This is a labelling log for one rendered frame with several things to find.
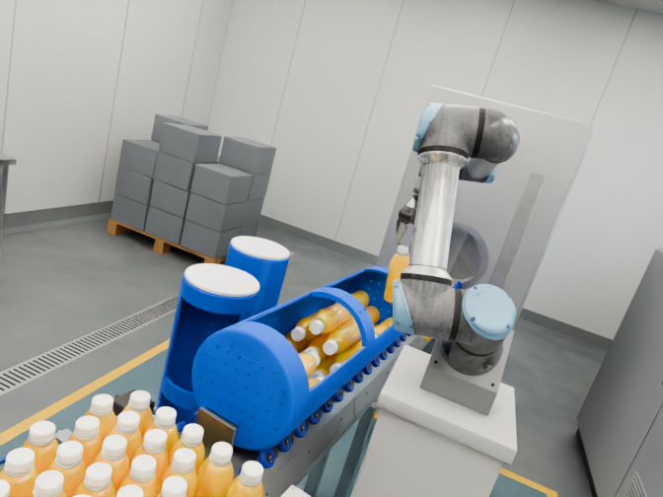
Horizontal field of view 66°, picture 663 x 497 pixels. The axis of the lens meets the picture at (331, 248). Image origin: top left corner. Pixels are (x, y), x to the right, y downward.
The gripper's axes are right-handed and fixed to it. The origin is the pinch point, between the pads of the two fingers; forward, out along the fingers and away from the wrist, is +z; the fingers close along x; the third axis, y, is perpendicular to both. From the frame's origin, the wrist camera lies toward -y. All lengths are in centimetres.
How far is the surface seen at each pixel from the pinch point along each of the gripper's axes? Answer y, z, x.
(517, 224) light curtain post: 63, -13, -27
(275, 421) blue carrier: -77, 29, -6
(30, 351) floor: 7, 136, 188
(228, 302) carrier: -26, 35, 47
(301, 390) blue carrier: -74, 21, -8
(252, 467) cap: -94, 27, -11
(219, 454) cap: -96, 27, -5
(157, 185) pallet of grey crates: 187, 72, 290
